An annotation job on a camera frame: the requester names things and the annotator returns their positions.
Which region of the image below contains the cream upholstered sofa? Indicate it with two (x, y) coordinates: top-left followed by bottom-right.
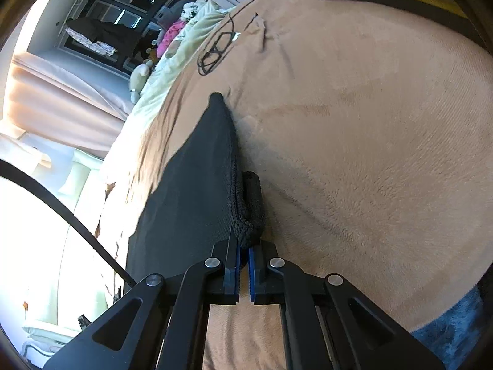
(21, 148), (129, 359)

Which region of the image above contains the pink plush toy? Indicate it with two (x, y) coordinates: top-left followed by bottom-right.
(161, 20), (186, 51)

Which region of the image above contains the white leaf print bedsheet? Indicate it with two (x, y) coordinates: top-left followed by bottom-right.
(94, 179), (129, 301)

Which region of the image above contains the thick black gripper cable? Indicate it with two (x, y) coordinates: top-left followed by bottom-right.
(0, 160), (137, 288)

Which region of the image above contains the dark blue fuzzy cloth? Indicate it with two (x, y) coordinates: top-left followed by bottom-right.
(410, 285), (491, 370)

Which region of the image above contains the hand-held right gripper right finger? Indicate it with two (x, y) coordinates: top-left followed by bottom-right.
(248, 239), (447, 370)

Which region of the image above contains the cream comforter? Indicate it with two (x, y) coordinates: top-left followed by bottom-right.
(131, 0), (239, 109)

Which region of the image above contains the black top with floral trim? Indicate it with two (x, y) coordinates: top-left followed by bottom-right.
(125, 92), (266, 290)

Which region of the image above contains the pink curtain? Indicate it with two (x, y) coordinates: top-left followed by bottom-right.
(11, 52), (133, 158)

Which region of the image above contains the white spotted plush toy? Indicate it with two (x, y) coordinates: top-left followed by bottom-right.
(180, 2), (202, 23)

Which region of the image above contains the brown fleece blanket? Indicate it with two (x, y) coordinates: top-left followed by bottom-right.
(98, 0), (493, 370)

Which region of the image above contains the thin black cable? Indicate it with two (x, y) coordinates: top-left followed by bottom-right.
(196, 8), (270, 76)

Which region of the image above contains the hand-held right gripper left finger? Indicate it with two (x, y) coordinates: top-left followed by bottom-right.
(42, 235), (243, 370)

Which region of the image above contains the cream plush toy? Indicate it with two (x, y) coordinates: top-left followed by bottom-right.
(129, 64), (150, 103)

